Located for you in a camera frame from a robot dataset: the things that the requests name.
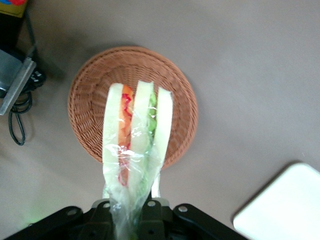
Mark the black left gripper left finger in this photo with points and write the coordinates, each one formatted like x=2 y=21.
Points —
x=100 y=220

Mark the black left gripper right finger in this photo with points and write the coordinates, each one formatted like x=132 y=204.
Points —
x=156 y=217

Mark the plastic-wrapped triangle sandwich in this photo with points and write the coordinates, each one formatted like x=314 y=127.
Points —
x=141 y=120

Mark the round brown wicker basket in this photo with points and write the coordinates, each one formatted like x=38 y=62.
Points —
x=87 y=105

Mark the beige plastic serving tray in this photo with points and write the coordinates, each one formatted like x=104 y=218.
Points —
x=282 y=207

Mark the black clamp fixture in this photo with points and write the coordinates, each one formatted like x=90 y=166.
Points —
x=37 y=78

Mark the yellow emergency-stop control box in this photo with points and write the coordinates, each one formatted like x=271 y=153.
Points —
x=11 y=6

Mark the grey metal bracket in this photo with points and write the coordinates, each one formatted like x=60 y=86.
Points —
x=18 y=82

